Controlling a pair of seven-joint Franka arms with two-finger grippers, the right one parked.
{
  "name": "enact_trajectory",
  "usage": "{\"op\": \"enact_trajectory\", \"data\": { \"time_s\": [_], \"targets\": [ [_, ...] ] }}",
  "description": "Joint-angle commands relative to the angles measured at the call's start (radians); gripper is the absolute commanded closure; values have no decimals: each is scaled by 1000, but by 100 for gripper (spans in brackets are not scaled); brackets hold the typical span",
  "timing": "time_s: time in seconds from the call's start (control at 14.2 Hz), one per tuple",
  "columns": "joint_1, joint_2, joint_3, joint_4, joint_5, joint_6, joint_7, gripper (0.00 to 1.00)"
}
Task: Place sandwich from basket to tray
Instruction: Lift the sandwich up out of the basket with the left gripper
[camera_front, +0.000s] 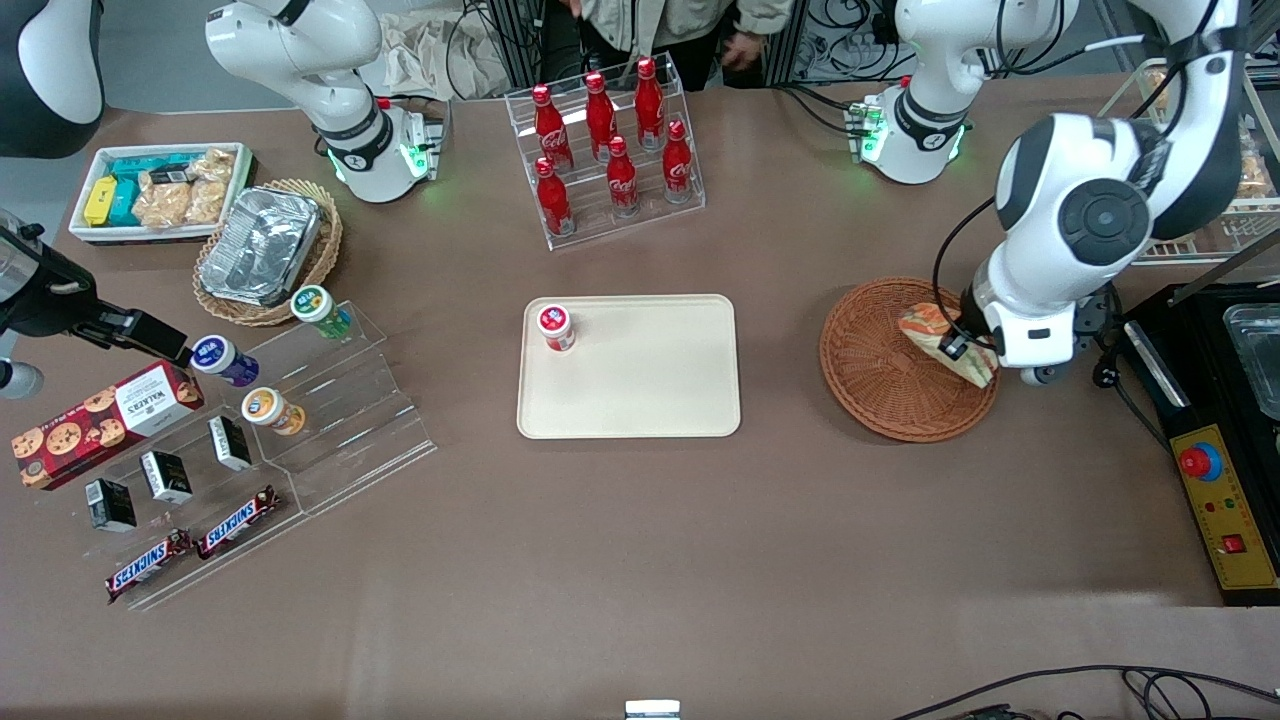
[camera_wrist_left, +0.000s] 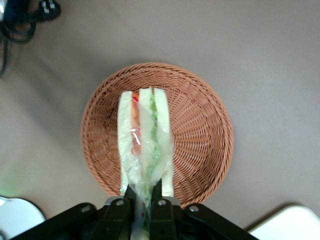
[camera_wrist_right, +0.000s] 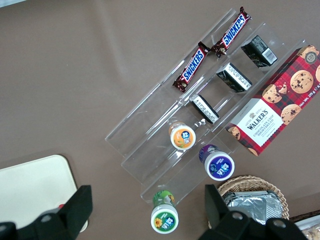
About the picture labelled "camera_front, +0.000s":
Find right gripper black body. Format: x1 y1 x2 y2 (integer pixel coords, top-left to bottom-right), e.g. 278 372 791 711
0 212 101 339

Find sandwich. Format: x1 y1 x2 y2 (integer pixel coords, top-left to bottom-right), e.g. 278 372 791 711
898 303 999 390

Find brown wicker basket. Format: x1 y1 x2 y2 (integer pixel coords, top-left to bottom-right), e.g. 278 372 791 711
819 277 1002 444

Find aluminium foil tray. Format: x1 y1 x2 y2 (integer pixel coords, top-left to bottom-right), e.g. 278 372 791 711
199 186 322 307

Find light wicker basket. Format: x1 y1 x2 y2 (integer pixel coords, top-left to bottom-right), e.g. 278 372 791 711
194 179 344 328

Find beige plastic tray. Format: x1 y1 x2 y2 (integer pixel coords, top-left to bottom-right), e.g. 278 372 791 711
517 294 742 440

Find person bare hand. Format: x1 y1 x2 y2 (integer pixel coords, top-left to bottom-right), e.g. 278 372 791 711
720 30 768 71

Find purple-lid cup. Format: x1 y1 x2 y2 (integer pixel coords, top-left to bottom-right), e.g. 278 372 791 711
190 335 260 389

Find white plastic bin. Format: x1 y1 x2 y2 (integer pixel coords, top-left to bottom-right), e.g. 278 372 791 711
68 142 257 247

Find Walkers red shortbread box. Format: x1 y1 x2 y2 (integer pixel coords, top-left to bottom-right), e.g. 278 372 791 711
12 360 205 491

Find small black carton box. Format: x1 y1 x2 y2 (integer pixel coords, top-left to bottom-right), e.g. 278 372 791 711
208 415 254 472
140 450 194 506
85 478 138 533

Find orange-lid cup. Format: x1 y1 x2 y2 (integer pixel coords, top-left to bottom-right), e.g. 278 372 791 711
241 387 307 437

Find black machine housing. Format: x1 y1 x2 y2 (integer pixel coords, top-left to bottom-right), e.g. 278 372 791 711
1120 283 1280 441

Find green-lid cup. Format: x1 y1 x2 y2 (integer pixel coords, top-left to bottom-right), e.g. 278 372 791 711
290 285 354 341

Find Snickers chocolate bar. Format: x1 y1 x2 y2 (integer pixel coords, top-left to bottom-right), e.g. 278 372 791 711
196 486 281 560
105 530 193 604

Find grey metal bar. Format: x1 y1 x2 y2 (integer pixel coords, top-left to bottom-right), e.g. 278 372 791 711
1168 230 1280 306

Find clear acrylic stepped stand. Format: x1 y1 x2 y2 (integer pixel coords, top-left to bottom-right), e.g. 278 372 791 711
70 300 438 612

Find shiny metal pan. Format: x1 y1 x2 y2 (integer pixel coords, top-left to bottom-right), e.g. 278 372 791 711
1225 303 1280 421

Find yellow control box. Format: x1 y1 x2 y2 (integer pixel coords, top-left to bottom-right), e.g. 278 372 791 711
1168 424 1280 607

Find packed bread roll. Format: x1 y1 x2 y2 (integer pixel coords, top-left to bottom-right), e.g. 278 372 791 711
1235 150 1277 201

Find red Coca-Cola bottle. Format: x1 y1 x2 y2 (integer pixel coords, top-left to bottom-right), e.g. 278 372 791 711
606 136 641 218
531 84 574 171
663 120 696 205
535 157 576 238
585 72 619 161
636 57 666 151

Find clear acrylic bottle stand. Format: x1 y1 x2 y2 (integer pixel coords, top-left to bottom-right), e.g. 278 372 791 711
505 52 707 251

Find crumpled white plastic bag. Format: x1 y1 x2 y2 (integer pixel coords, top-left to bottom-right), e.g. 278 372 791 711
380 10 511 101

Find red-lid white cup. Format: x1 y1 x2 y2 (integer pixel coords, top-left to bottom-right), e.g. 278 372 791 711
537 303 577 353

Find person standing behind table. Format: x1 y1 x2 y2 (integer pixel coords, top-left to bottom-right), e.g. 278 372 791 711
575 0 796 91

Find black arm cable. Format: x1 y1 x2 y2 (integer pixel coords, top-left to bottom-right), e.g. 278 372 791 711
932 195 1001 336

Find black cable with plug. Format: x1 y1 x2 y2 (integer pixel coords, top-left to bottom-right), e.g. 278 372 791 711
1092 362 1173 453

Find black cable bundle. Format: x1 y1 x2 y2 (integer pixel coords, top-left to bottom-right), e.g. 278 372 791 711
795 0 901 86

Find black floor cable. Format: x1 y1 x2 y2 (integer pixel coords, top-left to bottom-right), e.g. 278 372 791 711
890 664 1280 720

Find black aluminium frame post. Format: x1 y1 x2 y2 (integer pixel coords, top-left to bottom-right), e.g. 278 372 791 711
485 0 581 96

